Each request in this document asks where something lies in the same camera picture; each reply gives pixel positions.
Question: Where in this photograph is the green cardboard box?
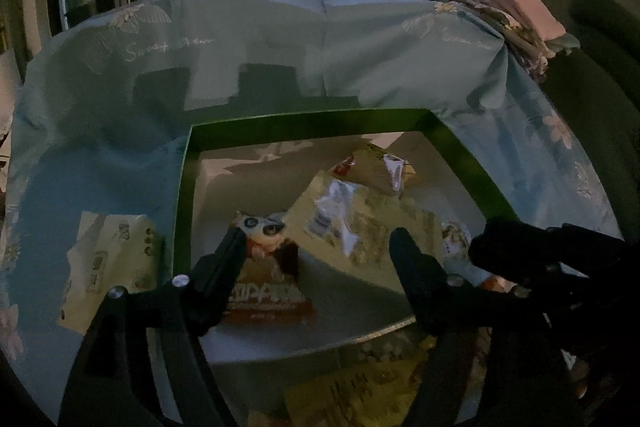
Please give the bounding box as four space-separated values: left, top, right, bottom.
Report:
172 107 521 365

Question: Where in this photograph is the stack of folded pink cloths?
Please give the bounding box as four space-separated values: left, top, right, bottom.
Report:
452 0 581 78

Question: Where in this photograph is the light blue floral bed sheet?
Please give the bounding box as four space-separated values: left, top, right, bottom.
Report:
0 0 626 427

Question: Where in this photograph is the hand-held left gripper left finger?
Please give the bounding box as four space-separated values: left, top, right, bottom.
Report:
57 228 249 427

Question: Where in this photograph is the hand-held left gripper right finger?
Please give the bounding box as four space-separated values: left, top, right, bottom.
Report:
391 227 586 427

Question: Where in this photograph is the orange white snack packet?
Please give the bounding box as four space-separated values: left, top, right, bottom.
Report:
440 222 508 295

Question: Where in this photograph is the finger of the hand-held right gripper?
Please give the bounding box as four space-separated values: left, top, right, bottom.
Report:
467 217 591 288

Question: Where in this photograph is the yellow snack packet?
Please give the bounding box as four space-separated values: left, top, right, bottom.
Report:
250 347 431 427

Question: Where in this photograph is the white tissue pack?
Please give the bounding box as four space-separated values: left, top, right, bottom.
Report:
57 211 163 335

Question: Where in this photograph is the pale red label snack packet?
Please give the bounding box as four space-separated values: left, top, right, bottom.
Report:
327 143 418 196

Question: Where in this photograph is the white green snack packet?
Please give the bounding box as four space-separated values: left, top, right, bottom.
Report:
287 169 448 280

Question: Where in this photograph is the panda print snack packet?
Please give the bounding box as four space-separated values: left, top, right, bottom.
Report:
222 208 319 325

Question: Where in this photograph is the dark green sofa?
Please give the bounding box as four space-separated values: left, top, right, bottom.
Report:
540 0 640 238

